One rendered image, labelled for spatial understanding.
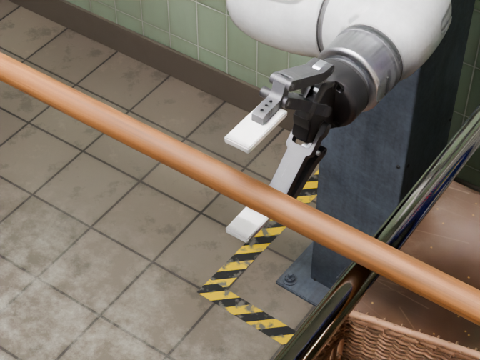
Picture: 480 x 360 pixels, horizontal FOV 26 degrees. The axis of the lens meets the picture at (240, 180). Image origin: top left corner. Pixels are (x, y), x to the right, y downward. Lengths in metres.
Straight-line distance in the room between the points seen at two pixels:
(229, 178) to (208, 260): 1.51
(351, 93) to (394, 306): 0.68
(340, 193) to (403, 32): 1.06
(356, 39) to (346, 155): 0.99
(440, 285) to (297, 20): 0.45
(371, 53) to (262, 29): 0.20
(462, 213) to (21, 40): 1.75
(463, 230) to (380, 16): 0.74
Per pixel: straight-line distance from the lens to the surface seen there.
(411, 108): 2.00
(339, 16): 1.27
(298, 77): 1.07
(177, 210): 2.69
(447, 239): 1.89
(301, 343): 0.98
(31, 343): 2.47
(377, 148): 2.11
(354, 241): 1.02
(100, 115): 1.16
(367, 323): 1.56
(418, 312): 1.77
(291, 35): 1.32
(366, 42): 1.21
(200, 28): 2.90
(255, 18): 1.34
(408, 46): 1.24
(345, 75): 1.17
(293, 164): 1.17
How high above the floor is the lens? 1.97
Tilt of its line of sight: 46 degrees down
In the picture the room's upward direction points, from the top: straight up
